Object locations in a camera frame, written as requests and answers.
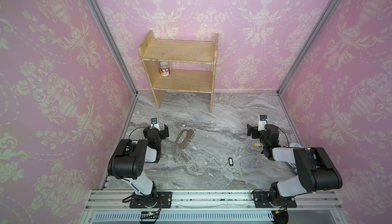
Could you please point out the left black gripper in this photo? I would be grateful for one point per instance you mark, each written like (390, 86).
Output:
(156, 131)

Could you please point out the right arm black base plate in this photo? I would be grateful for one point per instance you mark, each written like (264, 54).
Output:
(264, 199)

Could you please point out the silver metal key holder plate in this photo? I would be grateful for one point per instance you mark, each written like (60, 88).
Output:
(184, 138)

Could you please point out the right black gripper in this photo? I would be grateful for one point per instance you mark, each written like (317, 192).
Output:
(253, 130)

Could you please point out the purple snack packet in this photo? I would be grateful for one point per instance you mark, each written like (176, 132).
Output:
(294, 167)

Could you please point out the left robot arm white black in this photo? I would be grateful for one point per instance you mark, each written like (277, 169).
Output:
(127, 164)

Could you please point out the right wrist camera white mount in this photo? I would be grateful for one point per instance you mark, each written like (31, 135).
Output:
(262, 122)

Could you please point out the wooden two-tier shelf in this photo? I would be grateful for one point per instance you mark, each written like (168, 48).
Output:
(154, 51)

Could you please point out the white jar red label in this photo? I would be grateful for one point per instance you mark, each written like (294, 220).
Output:
(164, 69)

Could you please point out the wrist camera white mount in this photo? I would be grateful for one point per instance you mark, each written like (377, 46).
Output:
(262, 122)
(154, 122)

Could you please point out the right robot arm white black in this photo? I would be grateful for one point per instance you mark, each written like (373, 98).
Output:
(315, 169)

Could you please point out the aluminium front rail frame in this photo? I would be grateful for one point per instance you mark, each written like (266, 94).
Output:
(212, 207)

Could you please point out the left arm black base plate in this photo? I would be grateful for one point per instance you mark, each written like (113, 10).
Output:
(160, 199)

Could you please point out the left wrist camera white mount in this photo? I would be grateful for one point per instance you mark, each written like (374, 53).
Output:
(154, 122)

